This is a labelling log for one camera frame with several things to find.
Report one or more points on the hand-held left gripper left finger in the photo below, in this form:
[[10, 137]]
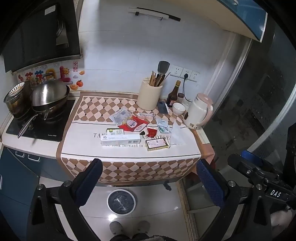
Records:
[[89, 183]]

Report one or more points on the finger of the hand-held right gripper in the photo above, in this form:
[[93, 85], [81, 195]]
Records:
[[245, 165], [253, 156]]

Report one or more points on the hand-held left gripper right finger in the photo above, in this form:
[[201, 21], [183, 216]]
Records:
[[209, 183]]

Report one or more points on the white round trash bin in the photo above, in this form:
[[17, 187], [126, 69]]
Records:
[[121, 201]]

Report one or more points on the white tissue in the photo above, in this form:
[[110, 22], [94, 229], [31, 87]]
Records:
[[177, 135]]

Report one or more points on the white green sachet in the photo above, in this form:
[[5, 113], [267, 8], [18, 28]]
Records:
[[164, 129]]

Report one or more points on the white sachet blue print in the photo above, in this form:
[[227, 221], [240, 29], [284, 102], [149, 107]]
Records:
[[161, 122]]

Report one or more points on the person's right forearm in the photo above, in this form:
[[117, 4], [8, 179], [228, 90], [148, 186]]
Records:
[[281, 217]]

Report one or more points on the checkered table mat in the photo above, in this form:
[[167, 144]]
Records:
[[92, 148]]

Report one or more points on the black tassel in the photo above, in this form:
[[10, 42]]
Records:
[[167, 186]]

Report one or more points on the glass sliding door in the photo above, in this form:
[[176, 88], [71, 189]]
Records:
[[249, 104]]

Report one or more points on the grey slipper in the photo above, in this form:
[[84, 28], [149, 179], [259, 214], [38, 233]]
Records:
[[116, 228], [143, 228]]

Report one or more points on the long white carton box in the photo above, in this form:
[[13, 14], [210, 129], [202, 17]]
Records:
[[120, 140]]

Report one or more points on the small yellow green box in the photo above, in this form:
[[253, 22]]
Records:
[[115, 131]]

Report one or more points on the black cooktop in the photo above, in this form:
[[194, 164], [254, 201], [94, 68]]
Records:
[[60, 129]]

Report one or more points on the person's left leg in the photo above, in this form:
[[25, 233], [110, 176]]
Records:
[[121, 238]]

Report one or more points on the person's leg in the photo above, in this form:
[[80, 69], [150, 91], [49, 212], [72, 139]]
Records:
[[143, 237], [121, 238]]

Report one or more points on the yellow box pink label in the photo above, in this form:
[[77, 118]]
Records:
[[158, 144]]

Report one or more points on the white pink electric kettle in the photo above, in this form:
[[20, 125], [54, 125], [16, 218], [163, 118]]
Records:
[[196, 113]]

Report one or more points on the blue lower cabinet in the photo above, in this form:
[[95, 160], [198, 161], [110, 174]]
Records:
[[18, 176]]

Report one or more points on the blue cabinet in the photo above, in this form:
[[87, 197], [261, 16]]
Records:
[[242, 16], [18, 176]]

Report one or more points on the clear printed plastic packet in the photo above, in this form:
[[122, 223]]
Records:
[[119, 117]]

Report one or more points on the large red snack packet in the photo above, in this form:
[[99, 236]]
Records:
[[133, 124]]

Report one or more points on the small red sauce packet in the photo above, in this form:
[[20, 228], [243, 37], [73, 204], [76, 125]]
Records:
[[152, 132]]

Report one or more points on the person's right leg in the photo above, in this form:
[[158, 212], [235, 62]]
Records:
[[143, 237]]

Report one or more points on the white bowl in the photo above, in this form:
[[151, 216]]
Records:
[[179, 109]]

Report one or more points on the dark wok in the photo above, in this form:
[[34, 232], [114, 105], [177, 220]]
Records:
[[55, 109]]

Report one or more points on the clear crumpled wrapper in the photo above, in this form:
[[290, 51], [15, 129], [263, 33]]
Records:
[[144, 115]]

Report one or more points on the dark blue rectangular block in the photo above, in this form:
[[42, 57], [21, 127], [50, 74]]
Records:
[[163, 107]]

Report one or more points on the small brown lid jar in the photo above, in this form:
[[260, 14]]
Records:
[[180, 97]]

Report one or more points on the dark sauce bottle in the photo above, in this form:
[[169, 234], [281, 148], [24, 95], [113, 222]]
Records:
[[172, 98]]

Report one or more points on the steel mixing bowl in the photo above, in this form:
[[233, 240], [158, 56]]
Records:
[[48, 92]]

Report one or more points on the cream utensil holder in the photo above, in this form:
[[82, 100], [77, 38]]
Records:
[[149, 98]]

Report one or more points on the steel pot with lid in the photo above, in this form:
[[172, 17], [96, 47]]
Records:
[[17, 99]]

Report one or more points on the bundle of wooden chopsticks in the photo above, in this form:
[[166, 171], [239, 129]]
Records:
[[155, 80]]

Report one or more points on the grey spatula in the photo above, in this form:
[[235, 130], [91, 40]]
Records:
[[163, 67]]

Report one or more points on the blue upper cabinet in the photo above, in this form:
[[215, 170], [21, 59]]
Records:
[[242, 16]]

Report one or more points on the black range hood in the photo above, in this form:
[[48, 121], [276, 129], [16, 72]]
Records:
[[34, 34]]

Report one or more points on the white wall socket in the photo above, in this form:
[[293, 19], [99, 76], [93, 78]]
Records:
[[186, 74], [195, 76], [176, 71]]

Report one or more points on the fruit wall stickers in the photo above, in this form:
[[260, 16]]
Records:
[[62, 74]]

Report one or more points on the white wall rack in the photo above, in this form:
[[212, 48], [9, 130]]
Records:
[[152, 13]]

